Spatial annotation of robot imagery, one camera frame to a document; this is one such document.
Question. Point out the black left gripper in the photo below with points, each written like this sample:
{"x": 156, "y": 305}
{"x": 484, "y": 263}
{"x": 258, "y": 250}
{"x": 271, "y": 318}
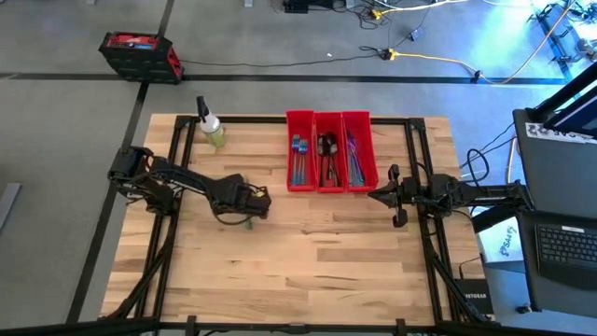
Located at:
{"x": 254, "y": 200}

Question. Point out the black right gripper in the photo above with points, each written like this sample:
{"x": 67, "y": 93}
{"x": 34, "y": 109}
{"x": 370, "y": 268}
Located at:
{"x": 406, "y": 191}

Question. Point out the iridescent fork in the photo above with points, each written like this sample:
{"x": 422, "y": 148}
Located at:
{"x": 295, "y": 140}
{"x": 249, "y": 225}
{"x": 303, "y": 145}

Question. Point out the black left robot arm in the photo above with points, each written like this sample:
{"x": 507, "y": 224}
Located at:
{"x": 177, "y": 179}

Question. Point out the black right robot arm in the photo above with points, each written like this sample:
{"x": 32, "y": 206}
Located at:
{"x": 480, "y": 193}

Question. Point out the spray bottle with black trigger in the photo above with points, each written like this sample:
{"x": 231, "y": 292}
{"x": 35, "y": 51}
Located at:
{"x": 212, "y": 128}

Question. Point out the white paper sheet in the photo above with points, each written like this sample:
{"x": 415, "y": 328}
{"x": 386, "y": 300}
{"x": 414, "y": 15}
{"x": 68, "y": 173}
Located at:
{"x": 501, "y": 242}

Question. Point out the black network box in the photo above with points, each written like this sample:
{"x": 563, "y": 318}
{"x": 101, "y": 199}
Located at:
{"x": 476, "y": 296}

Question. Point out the black power adapter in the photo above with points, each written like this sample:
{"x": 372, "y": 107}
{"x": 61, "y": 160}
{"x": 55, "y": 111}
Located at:
{"x": 417, "y": 33}

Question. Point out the black side desk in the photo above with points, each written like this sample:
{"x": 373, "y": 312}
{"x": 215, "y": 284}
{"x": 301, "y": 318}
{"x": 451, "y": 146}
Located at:
{"x": 555, "y": 186}

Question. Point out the white printed label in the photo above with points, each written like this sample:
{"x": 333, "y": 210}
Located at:
{"x": 550, "y": 133}

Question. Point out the red and black toolbox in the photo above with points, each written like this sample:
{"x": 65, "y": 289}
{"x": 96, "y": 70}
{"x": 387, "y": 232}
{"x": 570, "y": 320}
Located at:
{"x": 140, "y": 58}

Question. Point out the black laptop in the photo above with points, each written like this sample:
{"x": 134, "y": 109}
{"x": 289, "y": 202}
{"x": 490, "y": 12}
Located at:
{"x": 566, "y": 247}

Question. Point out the black power strip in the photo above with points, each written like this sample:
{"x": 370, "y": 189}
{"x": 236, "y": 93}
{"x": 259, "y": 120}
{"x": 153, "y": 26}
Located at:
{"x": 296, "y": 5}

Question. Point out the black floor stand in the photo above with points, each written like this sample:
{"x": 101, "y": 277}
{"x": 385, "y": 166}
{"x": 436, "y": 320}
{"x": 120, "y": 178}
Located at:
{"x": 552, "y": 35}

